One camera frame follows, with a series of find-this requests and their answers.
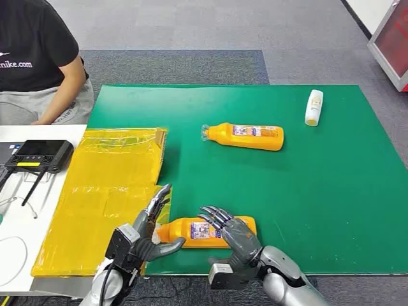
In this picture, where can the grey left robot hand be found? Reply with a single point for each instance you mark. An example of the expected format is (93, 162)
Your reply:
(145, 249)

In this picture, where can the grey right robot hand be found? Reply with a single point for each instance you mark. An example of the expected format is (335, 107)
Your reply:
(240, 243)

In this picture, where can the orange bottle with clear cap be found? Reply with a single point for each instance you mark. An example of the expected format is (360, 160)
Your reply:
(179, 233)
(255, 139)

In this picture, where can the person's forearm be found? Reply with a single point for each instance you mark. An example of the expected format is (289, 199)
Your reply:
(65, 93)

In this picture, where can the small white bottle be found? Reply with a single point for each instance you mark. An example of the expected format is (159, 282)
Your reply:
(314, 107)

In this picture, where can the green table mat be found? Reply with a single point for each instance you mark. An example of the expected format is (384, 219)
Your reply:
(302, 190)

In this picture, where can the black remote controller with antennas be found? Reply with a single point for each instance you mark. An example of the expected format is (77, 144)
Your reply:
(41, 154)

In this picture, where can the dark laptop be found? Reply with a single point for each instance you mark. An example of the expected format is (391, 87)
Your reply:
(5, 151)

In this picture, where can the person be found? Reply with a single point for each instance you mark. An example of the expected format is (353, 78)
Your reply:
(32, 46)

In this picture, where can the white-framed red cabinet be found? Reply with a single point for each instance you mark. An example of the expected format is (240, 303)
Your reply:
(394, 42)

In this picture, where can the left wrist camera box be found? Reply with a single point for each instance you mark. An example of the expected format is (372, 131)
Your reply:
(121, 245)

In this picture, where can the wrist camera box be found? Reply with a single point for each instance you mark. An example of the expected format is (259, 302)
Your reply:
(220, 275)
(121, 245)

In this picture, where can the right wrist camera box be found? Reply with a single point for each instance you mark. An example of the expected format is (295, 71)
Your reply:
(220, 275)

